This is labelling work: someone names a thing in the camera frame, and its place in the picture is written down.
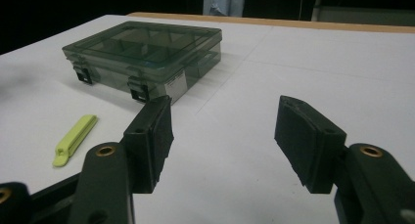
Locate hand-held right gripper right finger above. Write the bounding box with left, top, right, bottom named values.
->
left=274, top=95, right=347, bottom=195

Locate white table cover sheet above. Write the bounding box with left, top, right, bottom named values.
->
left=0, top=14, right=415, bottom=224

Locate light blue hanging cloth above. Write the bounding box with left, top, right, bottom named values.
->
left=203, top=0, right=247, bottom=18

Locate lime green plastic clip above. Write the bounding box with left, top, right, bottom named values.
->
left=52, top=114, right=99, bottom=168

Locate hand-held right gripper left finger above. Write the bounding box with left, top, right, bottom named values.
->
left=121, top=95, right=174, bottom=195

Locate grey translucent plastic compartment box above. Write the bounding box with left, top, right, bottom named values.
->
left=62, top=21, right=223, bottom=105

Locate wooden table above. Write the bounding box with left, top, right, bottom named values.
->
left=126, top=12, right=415, bottom=34

